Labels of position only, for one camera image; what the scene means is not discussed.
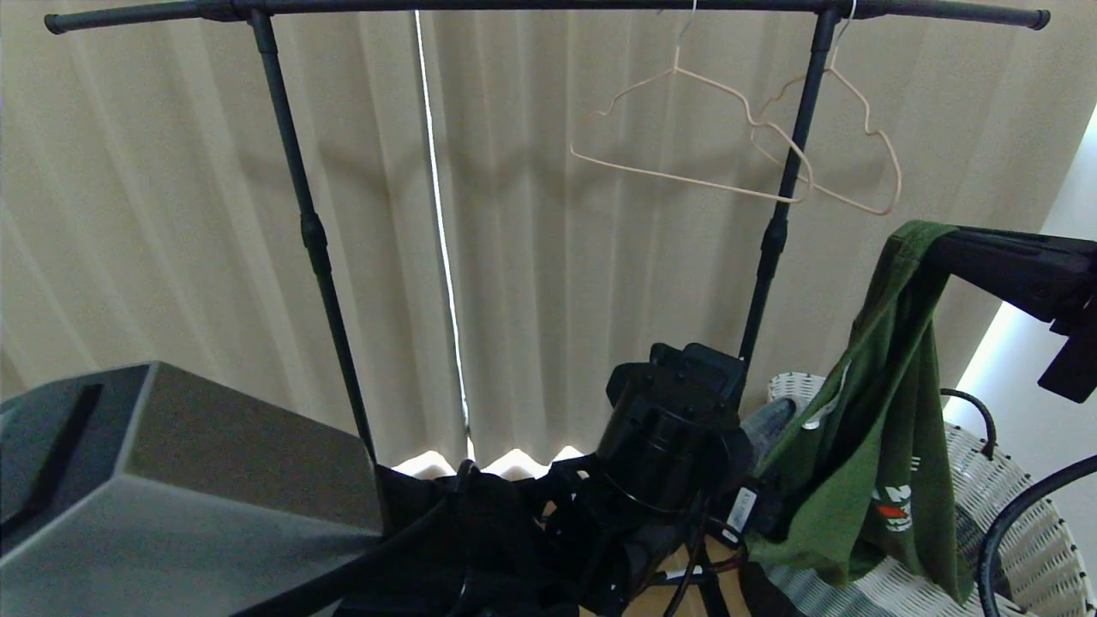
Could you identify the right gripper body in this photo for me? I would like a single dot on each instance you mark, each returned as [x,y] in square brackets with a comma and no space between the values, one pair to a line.
[1076,360]

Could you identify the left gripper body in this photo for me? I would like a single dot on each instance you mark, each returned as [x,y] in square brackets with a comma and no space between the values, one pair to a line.
[668,446]

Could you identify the green printed shirt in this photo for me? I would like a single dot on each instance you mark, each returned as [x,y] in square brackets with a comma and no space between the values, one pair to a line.
[883,386]

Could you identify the pink clothes hanger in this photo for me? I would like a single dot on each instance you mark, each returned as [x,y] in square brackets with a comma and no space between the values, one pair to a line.
[830,64]
[677,58]

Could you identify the white laundry basket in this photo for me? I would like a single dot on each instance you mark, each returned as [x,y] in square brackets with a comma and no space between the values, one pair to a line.
[1028,548]

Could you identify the black clothes rack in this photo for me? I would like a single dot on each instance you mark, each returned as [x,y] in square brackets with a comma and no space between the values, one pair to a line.
[313,231]

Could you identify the pale grey garment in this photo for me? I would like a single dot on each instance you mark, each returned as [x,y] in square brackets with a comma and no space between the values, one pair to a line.
[771,428]

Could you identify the beige curtain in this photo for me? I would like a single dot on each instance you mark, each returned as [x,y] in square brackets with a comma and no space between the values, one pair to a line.
[548,257]

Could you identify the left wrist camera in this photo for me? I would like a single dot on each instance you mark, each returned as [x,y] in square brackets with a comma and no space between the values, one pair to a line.
[698,373]

